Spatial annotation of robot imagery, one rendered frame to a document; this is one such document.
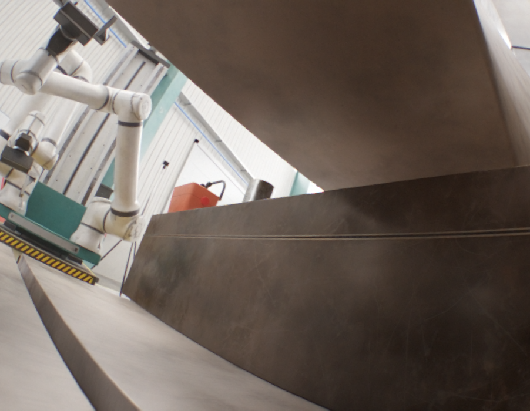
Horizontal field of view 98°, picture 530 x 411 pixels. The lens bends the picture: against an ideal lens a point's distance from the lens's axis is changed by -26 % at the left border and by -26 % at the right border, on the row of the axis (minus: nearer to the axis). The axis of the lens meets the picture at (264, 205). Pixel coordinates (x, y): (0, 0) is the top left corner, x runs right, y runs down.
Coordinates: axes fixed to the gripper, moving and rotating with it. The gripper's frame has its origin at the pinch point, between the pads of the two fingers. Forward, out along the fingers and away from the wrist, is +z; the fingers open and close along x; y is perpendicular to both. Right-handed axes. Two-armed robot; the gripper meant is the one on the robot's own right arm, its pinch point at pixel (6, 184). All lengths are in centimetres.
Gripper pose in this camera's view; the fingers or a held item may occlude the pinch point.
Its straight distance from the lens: 120.2
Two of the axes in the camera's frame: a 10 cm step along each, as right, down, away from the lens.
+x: -6.5, -3.5, -6.7
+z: 0.8, 8.5, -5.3
